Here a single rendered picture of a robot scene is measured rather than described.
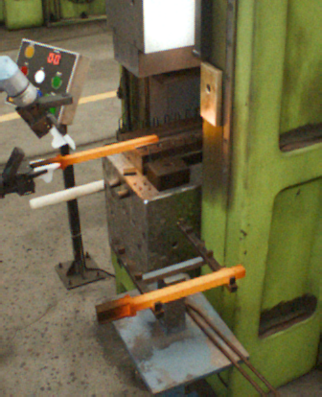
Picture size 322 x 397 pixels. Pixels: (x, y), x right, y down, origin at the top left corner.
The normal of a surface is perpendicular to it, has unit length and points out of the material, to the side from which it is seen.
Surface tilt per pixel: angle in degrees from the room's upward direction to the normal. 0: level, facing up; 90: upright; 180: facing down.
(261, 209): 90
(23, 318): 0
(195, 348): 0
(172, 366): 0
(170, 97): 90
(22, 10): 90
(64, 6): 90
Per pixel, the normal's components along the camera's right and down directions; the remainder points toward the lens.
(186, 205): 0.45, 0.46
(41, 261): -0.02, -0.85
